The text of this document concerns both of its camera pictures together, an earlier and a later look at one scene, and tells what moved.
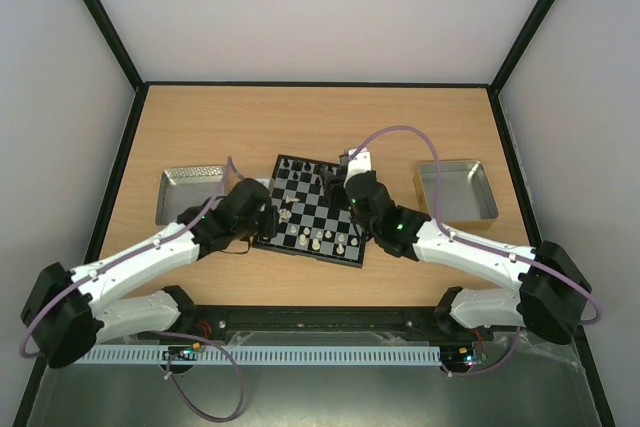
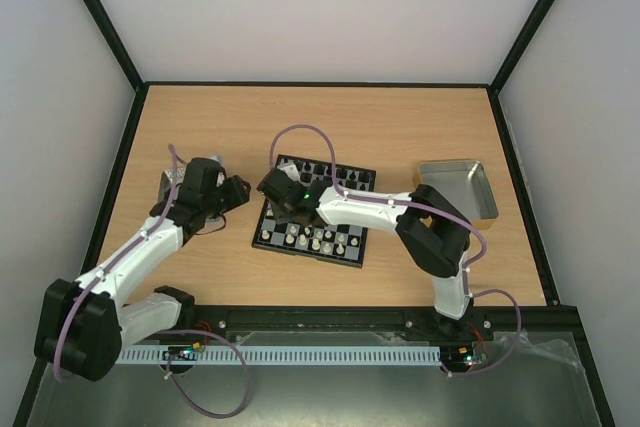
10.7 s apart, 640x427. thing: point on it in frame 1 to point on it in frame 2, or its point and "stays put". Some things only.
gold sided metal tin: (467, 201) stays put
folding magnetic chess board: (306, 223) stays put
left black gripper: (270, 230) to (238, 195)
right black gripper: (335, 187) to (273, 187)
